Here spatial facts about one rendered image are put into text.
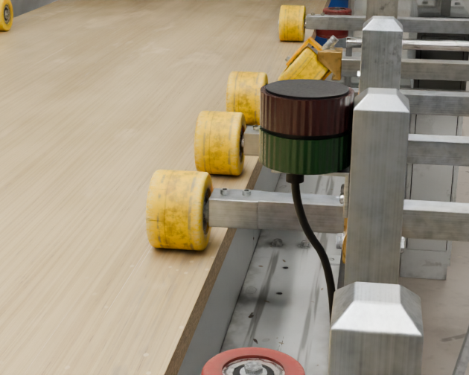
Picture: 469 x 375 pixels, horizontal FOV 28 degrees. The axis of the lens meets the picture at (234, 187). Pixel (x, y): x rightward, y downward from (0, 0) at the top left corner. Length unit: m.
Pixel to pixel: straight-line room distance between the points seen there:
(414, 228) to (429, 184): 2.11
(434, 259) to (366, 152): 2.54
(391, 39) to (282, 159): 0.27
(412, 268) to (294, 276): 1.57
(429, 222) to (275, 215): 0.15
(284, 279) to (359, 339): 1.22
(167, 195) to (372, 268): 0.35
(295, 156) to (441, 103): 0.83
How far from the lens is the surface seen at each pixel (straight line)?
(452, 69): 1.65
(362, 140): 0.59
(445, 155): 1.16
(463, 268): 3.26
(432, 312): 2.93
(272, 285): 1.55
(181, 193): 0.92
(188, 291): 0.87
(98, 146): 1.32
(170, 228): 0.92
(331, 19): 2.14
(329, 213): 0.92
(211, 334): 1.26
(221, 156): 1.15
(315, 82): 0.62
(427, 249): 3.11
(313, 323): 1.43
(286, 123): 0.58
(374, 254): 0.61
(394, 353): 0.36
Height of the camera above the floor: 1.27
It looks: 19 degrees down
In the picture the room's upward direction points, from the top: 1 degrees clockwise
